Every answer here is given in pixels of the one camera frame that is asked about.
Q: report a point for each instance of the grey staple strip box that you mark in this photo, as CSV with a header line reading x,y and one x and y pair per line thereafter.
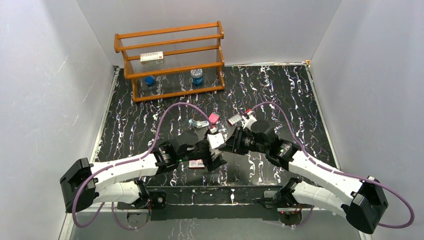
x,y
233,120

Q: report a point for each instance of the orange wooden shelf rack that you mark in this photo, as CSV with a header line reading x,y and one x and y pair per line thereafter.
x,y
184,48

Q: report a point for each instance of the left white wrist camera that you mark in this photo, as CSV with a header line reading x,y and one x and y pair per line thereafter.
x,y
215,142

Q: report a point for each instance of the pink eraser block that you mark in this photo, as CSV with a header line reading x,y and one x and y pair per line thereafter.
x,y
214,117

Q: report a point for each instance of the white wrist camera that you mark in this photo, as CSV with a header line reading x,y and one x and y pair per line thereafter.
x,y
248,119
215,142

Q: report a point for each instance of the white staple box on shelf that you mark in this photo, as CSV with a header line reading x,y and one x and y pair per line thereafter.
x,y
151,58

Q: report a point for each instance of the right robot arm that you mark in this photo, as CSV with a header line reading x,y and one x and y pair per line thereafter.
x,y
361,202

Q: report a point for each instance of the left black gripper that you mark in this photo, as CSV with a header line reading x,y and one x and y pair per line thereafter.
x,y
205,151

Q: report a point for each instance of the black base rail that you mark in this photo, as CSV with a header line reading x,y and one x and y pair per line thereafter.
x,y
261,202

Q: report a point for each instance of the red white staple box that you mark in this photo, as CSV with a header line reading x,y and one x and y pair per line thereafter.
x,y
196,164

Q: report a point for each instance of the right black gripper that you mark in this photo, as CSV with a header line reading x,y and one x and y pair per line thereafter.
x,y
234,144

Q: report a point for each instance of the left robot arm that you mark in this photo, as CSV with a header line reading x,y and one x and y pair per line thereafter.
x,y
85,183

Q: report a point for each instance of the small blue box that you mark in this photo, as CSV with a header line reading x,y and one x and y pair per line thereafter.
x,y
150,80

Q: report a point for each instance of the blue round tin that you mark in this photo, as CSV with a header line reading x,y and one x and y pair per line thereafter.
x,y
197,76

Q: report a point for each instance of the light blue stapler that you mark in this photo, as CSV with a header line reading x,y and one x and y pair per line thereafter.
x,y
197,124

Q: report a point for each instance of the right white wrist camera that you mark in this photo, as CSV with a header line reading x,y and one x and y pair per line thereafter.
x,y
248,119

